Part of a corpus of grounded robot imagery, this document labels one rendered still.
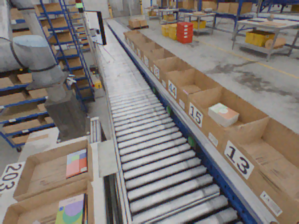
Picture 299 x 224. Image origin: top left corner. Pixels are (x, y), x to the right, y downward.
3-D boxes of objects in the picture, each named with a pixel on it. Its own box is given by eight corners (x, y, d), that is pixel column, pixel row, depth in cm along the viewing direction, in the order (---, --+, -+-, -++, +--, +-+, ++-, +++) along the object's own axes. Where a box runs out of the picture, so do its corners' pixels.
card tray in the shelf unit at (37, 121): (6, 133, 205) (1, 127, 199) (15, 119, 228) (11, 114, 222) (41, 125, 213) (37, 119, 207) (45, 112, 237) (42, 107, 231)
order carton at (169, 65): (153, 75, 182) (152, 61, 172) (177, 70, 188) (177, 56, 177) (166, 91, 151) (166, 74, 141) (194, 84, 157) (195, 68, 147)
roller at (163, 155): (120, 168, 108) (119, 163, 105) (189, 145, 119) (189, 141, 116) (121, 174, 104) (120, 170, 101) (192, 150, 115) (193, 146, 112)
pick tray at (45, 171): (35, 165, 110) (27, 156, 104) (92, 147, 118) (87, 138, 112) (22, 207, 88) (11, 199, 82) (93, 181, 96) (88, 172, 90)
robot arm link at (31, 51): (55, 67, 100) (41, 37, 89) (23, 73, 95) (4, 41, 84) (55, 59, 111) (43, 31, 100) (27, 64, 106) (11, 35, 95)
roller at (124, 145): (117, 147, 123) (115, 143, 120) (177, 129, 134) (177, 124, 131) (117, 152, 119) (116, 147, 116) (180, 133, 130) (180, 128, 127)
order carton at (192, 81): (166, 91, 151) (165, 74, 141) (193, 84, 157) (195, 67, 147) (186, 114, 120) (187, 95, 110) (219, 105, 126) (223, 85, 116)
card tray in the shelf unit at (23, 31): (-2, 46, 155) (-9, 35, 149) (11, 40, 179) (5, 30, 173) (44, 40, 163) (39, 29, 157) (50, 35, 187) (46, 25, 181)
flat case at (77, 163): (66, 180, 95) (65, 178, 94) (67, 156, 110) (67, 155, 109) (89, 171, 99) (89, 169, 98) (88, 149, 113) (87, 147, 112)
